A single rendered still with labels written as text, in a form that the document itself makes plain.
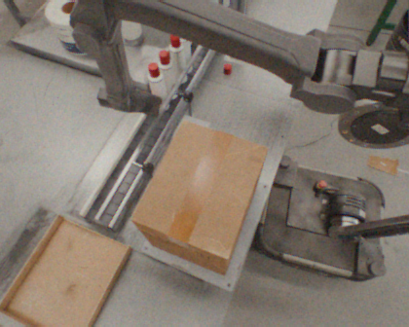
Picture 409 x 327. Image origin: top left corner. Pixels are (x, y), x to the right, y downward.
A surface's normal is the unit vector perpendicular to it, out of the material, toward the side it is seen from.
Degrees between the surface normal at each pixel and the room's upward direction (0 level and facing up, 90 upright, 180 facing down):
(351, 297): 0
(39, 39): 0
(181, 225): 0
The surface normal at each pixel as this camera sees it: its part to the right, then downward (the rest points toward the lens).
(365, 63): -0.10, -0.18
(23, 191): -0.03, -0.46
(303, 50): 0.24, -0.09
